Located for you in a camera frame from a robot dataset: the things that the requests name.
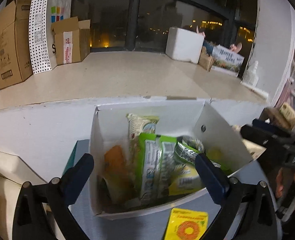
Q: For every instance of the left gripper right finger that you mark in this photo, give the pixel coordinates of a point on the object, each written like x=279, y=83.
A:
x=258, y=220

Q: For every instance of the large cardboard box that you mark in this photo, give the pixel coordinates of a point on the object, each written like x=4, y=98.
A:
x=15, y=62

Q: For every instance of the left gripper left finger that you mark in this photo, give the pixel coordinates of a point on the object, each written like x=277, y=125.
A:
x=30, y=220

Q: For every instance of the green snack bar package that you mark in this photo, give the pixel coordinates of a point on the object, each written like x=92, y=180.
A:
x=153, y=166

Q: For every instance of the yellow sunflower snack packet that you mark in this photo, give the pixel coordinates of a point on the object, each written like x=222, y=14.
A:
x=186, y=224

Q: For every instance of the polka dot paper bag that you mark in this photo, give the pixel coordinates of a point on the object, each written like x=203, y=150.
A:
x=43, y=13

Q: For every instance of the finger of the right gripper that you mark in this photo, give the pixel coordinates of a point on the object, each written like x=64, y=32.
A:
x=263, y=130

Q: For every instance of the orange cake snack package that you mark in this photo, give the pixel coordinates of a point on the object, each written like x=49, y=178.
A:
x=115, y=175

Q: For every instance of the white spray bottle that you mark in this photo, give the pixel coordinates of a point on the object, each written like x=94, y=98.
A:
x=250, y=76

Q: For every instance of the small brown carton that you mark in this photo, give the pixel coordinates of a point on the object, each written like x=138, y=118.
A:
x=205, y=60

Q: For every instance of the cream leather sofa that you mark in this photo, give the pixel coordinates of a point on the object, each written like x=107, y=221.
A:
x=13, y=173

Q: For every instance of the right hand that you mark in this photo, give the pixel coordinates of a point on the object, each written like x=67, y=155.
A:
x=285, y=193

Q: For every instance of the printed landscape carton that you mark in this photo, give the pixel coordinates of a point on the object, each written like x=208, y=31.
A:
x=227, y=60

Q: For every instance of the white storage box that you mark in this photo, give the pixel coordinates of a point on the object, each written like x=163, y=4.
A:
x=198, y=119

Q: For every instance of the white foam box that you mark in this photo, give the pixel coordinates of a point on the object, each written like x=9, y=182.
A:
x=184, y=45

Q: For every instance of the small open cardboard box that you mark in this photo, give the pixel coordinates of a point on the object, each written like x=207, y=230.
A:
x=72, y=40

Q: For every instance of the cream patterned small box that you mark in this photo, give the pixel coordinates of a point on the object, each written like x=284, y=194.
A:
x=288, y=113

